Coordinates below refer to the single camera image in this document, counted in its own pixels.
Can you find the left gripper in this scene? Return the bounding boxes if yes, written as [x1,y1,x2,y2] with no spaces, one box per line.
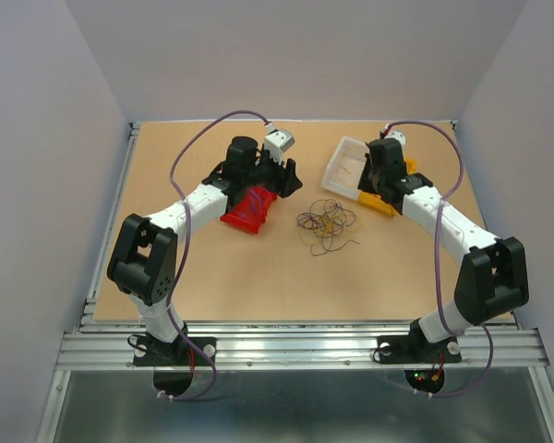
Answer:
[243,146,303,198]

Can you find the purple and yellow wires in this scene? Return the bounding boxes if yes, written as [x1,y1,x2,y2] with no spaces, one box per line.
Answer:
[295,198,364,257]

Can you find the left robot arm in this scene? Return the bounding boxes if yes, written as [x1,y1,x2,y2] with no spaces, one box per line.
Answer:
[106,129,302,364]

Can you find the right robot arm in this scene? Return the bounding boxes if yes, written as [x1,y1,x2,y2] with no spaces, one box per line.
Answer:
[358,138,529,364]

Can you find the yellow plastic bin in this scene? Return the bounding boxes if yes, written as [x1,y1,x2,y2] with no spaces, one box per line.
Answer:
[357,158,417,218]

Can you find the white plastic bin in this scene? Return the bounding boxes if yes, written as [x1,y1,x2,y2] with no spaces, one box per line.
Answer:
[320,137,368,201]

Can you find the red plastic bin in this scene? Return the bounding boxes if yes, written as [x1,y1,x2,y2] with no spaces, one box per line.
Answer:
[220,186,277,234]

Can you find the blue wire in red bin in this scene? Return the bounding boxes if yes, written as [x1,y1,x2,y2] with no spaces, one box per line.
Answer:
[237,186,271,221]

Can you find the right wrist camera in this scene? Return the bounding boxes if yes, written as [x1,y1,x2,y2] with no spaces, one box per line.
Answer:
[379,125,406,147]

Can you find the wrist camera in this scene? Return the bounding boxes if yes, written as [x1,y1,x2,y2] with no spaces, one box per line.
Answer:
[263,122,295,164]
[379,125,406,147]

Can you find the yellow wire in white bin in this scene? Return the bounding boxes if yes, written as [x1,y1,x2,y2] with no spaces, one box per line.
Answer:
[330,156,359,186]

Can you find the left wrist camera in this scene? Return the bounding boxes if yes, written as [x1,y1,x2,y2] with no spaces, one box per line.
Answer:
[263,122,295,164]

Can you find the aluminium mounting rail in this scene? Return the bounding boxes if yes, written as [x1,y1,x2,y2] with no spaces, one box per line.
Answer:
[55,320,549,371]

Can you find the left aluminium side rail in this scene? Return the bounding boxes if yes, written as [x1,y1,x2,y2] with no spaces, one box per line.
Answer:
[81,122,141,322]

